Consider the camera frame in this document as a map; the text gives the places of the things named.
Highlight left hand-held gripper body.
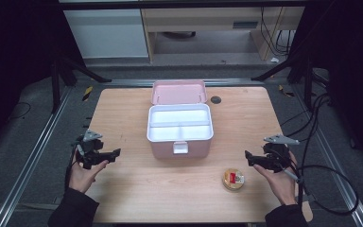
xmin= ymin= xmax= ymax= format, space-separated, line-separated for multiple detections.
xmin=75 ymin=130 xmax=109 ymax=170

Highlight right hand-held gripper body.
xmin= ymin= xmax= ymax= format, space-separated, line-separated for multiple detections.
xmin=262 ymin=134 xmax=301 ymax=174

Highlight pink storage box with lid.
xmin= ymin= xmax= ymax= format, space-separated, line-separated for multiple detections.
xmin=146 ymin=79 xmax=215 ymax=160

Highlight white divided tray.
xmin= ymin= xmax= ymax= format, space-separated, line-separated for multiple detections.
xmin=147 ymin=103 xmax=215 ymax=143

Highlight person's left hand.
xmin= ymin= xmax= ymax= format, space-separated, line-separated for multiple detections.
xmin=68 ymin=154 xmax=110 ymax=194

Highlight person's right hand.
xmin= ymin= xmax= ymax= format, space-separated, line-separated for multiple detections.
xmin=252 ymin=150 xmax=299 ymax=207

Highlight small grey tag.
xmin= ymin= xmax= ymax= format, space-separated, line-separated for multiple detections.
xmin=302 ymin=192 xmax=317 ymax=203

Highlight yellow black tape strip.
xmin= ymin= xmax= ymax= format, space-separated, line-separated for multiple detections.
xmin=81 ymin=85 xmax=95 ymax=103
xmin=277 ymin=83 xmax=296 ymax=98

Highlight black metal stand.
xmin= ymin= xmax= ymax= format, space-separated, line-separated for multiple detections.
xmin=49 ymin=52 xmax=112 ymax=114
xmin=251 ymin=52 xmax=329 ymax=112

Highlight white cabinet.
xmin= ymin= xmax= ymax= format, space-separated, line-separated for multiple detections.
xmin=62 ymin=9 xmax=149 ymax=60

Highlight light wooden desk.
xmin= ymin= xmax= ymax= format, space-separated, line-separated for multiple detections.
xmin=140 ymin=6 xmax=306 ymax=62

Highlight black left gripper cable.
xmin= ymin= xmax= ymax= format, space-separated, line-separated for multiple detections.
xmin=63 ymin=148 xmax=80 ymax=191

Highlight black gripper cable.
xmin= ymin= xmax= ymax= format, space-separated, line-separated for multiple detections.
xmin=277 ymin=148 xmax=360 ymax=218
xmin=63 ymin=148 xmax=80 ymax=191

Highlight black floor cables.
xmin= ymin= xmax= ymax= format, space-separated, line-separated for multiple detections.
xmin=279 ymin=92 xmax=333 ymax=144

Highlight aluminium floor rail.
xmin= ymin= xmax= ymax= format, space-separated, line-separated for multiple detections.
xmin=0 ymin=86 xmax=74 ymax=227
xmin=290 ymin=84 xmax=363 ymax=227

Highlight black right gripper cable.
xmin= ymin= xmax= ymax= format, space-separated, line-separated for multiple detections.
xmin=277 ymin=148 xmax=360 ymax=218

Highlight thin black floor cable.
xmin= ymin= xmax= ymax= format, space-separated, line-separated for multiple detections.
xmin=7 ymin=100 xmax=33 ymax=121

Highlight black cables under desk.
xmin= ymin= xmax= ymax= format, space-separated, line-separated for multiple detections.
xmin=259 ymin=7 xmax=298 ymax=58

